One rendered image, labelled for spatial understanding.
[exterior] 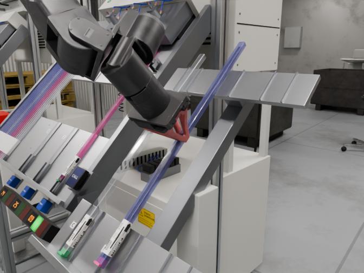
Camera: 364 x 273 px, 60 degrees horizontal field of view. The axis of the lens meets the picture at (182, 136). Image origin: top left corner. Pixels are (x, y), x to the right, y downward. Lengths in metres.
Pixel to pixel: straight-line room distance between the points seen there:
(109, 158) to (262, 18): 0.80
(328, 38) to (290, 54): 1.20
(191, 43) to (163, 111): 0.50
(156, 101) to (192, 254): 0.33
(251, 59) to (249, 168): 0.44
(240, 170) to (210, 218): 0.67
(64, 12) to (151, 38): 0.12
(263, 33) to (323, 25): 9.35
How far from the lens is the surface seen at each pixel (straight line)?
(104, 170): 0.82
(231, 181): 1.25
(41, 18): 0.49
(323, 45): 10.59
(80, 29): 0.46
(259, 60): 1.29
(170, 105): 0.50
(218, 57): 1.02
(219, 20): 1.02
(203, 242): 0.66
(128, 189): 1.15
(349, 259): 2.02
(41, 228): 0.87
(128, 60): 0.45
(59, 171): 0.93
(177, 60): 0.93
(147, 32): 0.50
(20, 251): 2.05
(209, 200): 0.62
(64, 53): 0.47
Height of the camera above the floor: 1.07
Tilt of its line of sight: 15 degrees down
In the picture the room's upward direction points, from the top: straight up
